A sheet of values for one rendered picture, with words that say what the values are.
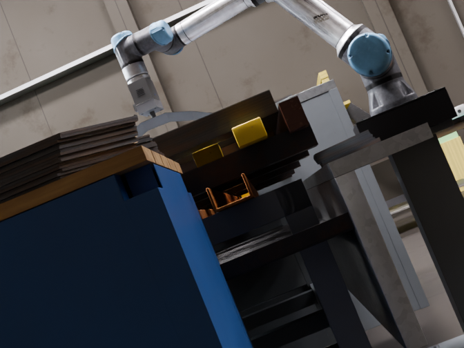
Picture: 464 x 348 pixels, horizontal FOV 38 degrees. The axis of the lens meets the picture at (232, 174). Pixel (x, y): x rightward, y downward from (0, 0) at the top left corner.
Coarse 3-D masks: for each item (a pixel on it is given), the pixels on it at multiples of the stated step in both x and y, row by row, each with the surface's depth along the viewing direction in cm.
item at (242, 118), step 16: (256, 96) 137; (224, 112) 137; (240, 112) 137; (256, 112) 136; (272, 112) 136; (176, 128) 137; (192, 128) 137; (208, 128) 137; (224, 128) 137; (272, 128) 163; (160, 144) 137; (176, 144) 137; (192, 144) 137; (208, 144) 143; (224, 144) 160; (176, 160) 160; (192, 160) 160
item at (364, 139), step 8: (360, 136) 149; (368, 136) 146; (336, 144) 155; (344, 144) 152; (352, 144) 148; (360, 144) 145; (368, 144) 142; (320, 152) 159; (328, 152) 155; (336, 152) 151; (344, 152) 149; (352, 152) 145; (320, 160) 155; (328, 160) 151
